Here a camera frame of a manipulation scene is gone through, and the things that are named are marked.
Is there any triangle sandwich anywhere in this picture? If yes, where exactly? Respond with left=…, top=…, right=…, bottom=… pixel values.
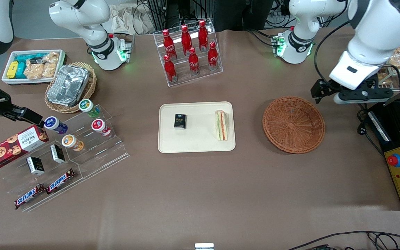
left=215, top=110, right=228, bottom=141

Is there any brown wicker basket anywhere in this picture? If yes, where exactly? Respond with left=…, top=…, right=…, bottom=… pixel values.
left=262, top=96, right=325, bottom=154

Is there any aluminium foil tray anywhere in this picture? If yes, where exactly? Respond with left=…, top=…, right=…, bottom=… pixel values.
left=47, top=65, right=90, bottom=107

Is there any light wicker basket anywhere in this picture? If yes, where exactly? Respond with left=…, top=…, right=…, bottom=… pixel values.
left=44, top=62, right=97, bottom=114

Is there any cream plastic tray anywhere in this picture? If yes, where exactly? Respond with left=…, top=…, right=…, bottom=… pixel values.
left=158, top=101, right=236, bottom=154

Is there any purple lid jar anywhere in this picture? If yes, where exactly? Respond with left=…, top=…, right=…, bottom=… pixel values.
left=44, top=116, right=68, bottom=135

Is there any white plastic bin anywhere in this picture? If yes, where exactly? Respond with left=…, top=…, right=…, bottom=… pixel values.
left=1, top=49, right=67, bottom=86

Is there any red Walkers shortbread box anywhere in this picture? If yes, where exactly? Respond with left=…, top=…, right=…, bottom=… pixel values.
left=0, top=125, right=49, bottom=171

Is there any yellow small box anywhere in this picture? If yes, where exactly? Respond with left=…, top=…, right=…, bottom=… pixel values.
left=7, top=61, right=20, bottom=79

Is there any orange lid jar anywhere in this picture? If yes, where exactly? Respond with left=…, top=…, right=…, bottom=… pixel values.
left=61, top=134, right=84, bottom=152

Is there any black box white label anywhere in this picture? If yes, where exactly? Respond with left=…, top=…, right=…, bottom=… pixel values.
left=26, top=156, right=45, bottom=175
left=50, top=144, right=66, bottom=164

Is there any teal small box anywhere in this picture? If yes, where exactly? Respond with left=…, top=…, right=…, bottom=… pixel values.
left=15, top=53, right=45, bottom=65
left=15, top=62, right=27, bottom=79

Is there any green lid jar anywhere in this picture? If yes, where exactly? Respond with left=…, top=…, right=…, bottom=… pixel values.
left=78, top=99, right=100, bottom=118

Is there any red lid jar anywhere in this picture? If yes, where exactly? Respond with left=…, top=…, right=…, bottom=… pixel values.
left=91, top=119, right=111, bottom=136

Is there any Snickers chocolate bar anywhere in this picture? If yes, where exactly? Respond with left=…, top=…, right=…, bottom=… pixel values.
left=14, top=183, right=45, bottom=210
left=45, top=168, right=76, bottom=195

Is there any clear acrylic stepped stand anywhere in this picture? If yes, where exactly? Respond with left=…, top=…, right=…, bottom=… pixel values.
left=0, top=104, right=130, bottom=213

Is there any dark clothed person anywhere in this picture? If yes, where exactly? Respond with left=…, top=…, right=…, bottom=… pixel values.
left=214, top=0, right=274, bottom=32

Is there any red cola bottle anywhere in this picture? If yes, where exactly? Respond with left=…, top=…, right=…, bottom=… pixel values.
left=198, top=20, right=209, bottom=52
left=208, top=42, right=219, bottom=71
left=162, top=29, right=177, bottom=59
left=164, top=55, right=177, bottom=83
left=181, top=25, right=193, bottom=56
left=188, top=47, right=200, bottom=75

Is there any clear acrylic bottle stand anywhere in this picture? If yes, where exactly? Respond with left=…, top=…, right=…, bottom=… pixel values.
left=153, top=18, right=223, bottom=87

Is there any crumpled brown paper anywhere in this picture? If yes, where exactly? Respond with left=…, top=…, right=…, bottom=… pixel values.
left=109, top=3, right=155, bottom=35

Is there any black box gold print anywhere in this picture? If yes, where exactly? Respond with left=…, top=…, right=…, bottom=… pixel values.
left=174, top=114, right=187, bottom=130

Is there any black power cable with plug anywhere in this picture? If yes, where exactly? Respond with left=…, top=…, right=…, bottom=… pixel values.
left=354, top=104, right=385, bottom=150

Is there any white wire rack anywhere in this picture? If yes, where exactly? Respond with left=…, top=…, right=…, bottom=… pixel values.
left=374, top=31, right=400, bottom=93

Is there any black floor cable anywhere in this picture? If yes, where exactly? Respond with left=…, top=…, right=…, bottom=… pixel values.
left=286, top=230, right=400, bottom=250

